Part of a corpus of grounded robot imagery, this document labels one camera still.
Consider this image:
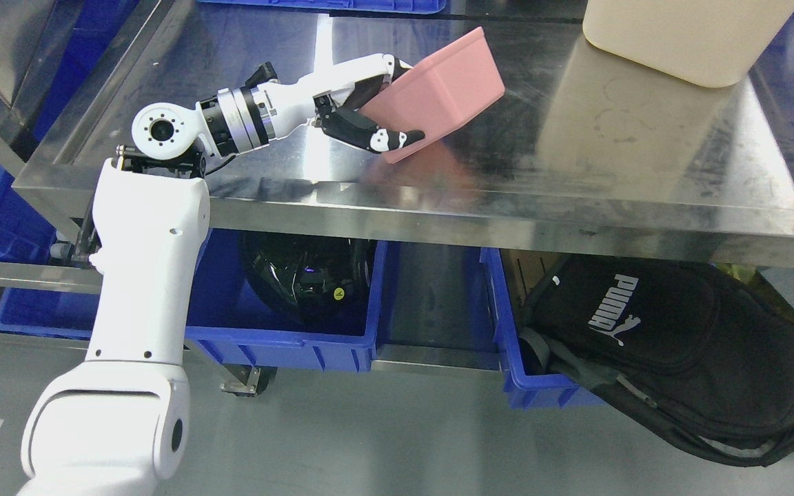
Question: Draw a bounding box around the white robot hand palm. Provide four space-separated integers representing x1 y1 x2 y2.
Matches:
256 54 398 141

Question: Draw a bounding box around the cream plastic container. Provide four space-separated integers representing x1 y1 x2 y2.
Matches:
582 1 794 88

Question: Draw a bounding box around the blue bin lower left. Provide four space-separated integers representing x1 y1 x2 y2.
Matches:
0 227 99 341

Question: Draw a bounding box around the black white thumb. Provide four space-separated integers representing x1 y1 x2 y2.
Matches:
314 109 426 154

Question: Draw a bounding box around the black Puma backpack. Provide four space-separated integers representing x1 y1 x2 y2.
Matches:
520 254 794 467

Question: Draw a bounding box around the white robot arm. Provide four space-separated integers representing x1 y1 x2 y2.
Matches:
19 53 424 495

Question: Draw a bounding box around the blue bin with helmet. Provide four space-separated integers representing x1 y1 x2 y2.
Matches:
186 229 391 373

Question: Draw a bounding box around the pink plastic storage box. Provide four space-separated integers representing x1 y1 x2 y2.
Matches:
360 26 505 164

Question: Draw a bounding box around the stainless steel table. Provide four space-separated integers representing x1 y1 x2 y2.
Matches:
0 0 794 373

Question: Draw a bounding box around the blue bin under backpack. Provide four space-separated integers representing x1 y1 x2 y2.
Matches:
480 247 604 409

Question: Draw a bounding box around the blue bin far top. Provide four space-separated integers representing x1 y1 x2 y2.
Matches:
207 1 448 14

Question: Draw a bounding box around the black helmet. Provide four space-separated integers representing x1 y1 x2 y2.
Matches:
237 231 377 324

